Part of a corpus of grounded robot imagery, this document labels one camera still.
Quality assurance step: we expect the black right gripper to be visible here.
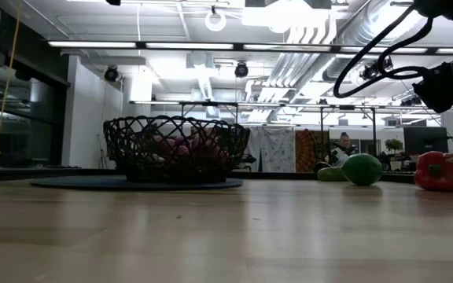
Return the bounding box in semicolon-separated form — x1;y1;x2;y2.
412;46;453;115

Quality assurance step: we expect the red bell pepper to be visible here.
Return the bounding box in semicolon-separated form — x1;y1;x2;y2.
414;150;453;193

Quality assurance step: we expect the green lime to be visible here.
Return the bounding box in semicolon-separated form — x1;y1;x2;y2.
341;153;384;187

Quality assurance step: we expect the pale green fruit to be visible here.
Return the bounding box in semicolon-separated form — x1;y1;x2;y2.
316;166;348;182

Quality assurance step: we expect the purple grape bunch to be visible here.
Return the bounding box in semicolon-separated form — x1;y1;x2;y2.
189;129;227;166

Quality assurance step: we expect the pink dragon fruit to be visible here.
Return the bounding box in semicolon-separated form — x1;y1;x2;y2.
153;135;190;158

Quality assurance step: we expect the black computer monitor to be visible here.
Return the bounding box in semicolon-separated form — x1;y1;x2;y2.
403;126;448;156

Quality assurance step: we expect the green potted plant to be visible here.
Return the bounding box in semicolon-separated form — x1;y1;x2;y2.
384;138;404;155

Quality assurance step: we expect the black ceiling spotlight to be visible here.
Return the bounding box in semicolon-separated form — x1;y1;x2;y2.
234;61;250;79
361;57;394;82
103;64;120;83

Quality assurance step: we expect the person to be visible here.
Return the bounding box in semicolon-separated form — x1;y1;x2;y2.
324;132;357;168

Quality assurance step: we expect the orange mandala hanging cloth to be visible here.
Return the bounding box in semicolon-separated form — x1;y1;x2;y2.
295;129;330;173

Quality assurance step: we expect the white patterned hanging cloth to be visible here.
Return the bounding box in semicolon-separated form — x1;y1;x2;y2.
258;126;296;173

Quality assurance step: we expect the black overhead light bar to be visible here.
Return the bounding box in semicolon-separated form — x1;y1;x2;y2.
45;39;453;55

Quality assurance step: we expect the dark round plate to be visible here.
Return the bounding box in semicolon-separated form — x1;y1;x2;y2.
29;175;245;192

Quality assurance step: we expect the silver ventilation duct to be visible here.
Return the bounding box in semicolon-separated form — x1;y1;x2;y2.
321;0;422;83

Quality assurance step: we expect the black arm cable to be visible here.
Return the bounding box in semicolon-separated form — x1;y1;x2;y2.
332;3;435;99

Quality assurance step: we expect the white hanging ring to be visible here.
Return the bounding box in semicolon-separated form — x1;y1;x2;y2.
204;10;227;32

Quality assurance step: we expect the dark woven wire basket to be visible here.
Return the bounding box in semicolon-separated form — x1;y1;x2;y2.
102;115;251;184

